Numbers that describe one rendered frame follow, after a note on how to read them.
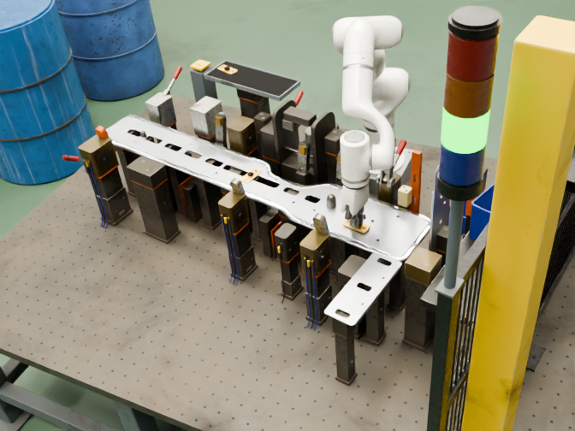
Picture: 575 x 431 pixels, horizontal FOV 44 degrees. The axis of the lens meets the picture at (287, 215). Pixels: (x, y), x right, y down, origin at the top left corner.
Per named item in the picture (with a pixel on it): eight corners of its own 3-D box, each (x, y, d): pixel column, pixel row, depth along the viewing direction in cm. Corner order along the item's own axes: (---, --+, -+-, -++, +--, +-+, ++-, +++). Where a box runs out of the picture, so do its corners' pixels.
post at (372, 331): (364, 340, 230) (364, 278, 211) (372, 330, 233) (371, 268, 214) (378, 346, 227) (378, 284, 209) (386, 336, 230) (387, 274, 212)
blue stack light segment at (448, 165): (430, 178, 113) (433, 146, 109) (449, 156, 117) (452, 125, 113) (471, 191, 109) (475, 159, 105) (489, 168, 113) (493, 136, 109)
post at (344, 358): (334, 379, 219) (331, 317, 200) (343, 368, 222) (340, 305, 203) (348, 386, 217) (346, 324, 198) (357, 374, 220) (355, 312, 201)
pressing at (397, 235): (91, 141, 280) (89, 138, 279) (131, 114, 294) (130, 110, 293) (403, 265, 214) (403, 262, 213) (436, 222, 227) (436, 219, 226)
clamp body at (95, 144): (95, 224, 287) (70, 150, 263) (120, 205, 295) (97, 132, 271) (109, 232, 282) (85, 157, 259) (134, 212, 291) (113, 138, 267)
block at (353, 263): (334, 338, 232) (330, 276, 214) (353, 314, 239) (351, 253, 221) (353, 346, 229) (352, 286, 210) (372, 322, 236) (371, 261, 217)
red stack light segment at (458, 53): (437, 74, 101) (440, 34, 97) (458, 54, 105) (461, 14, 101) (483, 85, 97) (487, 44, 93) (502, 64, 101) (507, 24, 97)
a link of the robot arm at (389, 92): (364, 115, 281) (361, 61, 265) (411, 114, 277) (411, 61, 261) (361, 132, 273) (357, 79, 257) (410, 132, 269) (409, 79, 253)
